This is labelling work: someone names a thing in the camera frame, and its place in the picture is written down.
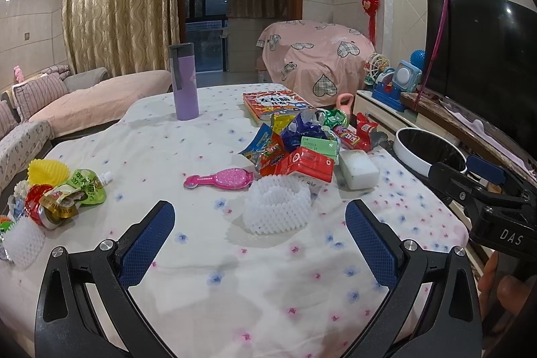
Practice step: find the orange blue snack bag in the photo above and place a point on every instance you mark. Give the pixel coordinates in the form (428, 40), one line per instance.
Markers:
(265, 151)

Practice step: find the yellow snack wrapper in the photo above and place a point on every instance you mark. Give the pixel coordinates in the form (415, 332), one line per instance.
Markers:
(279, 122)

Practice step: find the red grey snack bag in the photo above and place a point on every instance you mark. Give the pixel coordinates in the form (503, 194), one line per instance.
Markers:
(368, 134)

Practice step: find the right hand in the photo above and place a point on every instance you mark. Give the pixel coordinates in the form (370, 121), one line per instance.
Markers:
(511, 293)

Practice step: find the white trash bin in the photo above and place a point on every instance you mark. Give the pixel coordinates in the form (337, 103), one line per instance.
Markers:
(419, 150)

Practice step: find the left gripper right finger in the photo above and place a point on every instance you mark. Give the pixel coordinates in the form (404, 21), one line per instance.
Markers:
(431, 308)

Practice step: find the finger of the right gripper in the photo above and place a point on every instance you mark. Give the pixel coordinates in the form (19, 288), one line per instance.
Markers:
(452, 186)
(488, 171)

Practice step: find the striped pink cushion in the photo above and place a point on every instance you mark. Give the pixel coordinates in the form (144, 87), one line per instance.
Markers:
(32, 96)

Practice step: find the pink glitter hairbrush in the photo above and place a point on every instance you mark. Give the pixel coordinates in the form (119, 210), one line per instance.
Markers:
(229, 179)

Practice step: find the red chips canister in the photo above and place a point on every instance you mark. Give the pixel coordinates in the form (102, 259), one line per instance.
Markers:
(351, 140)

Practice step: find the green carton box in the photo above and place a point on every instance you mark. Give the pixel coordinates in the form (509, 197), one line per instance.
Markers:
(328, 148)

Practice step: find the white foam block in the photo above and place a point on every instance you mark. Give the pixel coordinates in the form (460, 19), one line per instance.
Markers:
(358, 171)

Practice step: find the purple thermos bottle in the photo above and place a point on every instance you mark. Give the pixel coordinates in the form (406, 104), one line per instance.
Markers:
(184, 80)

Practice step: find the red carton box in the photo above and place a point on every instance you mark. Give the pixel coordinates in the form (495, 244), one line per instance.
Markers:
(304, 163)

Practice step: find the red children's book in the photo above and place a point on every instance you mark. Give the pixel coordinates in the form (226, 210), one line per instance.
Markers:
(264, 105)

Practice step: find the dark balcony door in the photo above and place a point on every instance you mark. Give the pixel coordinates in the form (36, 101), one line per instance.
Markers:
(206, 25)

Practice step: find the blue spiky ball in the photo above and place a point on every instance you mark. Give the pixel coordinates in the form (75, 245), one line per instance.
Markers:
(417, 58)

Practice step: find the blue toy machine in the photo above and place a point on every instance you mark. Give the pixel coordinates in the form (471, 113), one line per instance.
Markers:
(392, 82)

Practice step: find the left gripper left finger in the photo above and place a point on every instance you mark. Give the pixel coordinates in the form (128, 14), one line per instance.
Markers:
(85, 308)

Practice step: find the colourful ferris wheel toy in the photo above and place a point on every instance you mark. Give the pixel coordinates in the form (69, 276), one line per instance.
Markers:
(373, 67)

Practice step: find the green snack bag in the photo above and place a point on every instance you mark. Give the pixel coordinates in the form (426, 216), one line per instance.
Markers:
(332, 118)

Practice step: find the pink sofa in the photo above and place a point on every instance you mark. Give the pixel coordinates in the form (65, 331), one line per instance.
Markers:
(94, 101)

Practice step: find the black television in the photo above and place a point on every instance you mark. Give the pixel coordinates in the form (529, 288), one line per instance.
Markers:
(487, 64)

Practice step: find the pink kettlebell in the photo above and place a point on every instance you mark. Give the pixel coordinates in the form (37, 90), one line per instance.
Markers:
(344, 103)

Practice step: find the floral white tablecloth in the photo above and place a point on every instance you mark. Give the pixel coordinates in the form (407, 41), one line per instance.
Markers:
(214, 290)

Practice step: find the pink hula hoop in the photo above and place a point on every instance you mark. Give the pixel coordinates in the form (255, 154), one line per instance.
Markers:
(434, 53)

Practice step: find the blue crumpled wrapper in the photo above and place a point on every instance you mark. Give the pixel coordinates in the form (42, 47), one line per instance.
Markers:
(304, 124)

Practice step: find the yellow cupcake liner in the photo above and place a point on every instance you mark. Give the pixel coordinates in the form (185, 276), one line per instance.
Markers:
(47, 172)

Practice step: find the small white foam net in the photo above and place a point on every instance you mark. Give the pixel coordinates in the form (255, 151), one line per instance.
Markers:
(23, 242)

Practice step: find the pink heart cover sheet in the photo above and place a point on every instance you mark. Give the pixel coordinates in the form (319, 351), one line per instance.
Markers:
(318, 61)

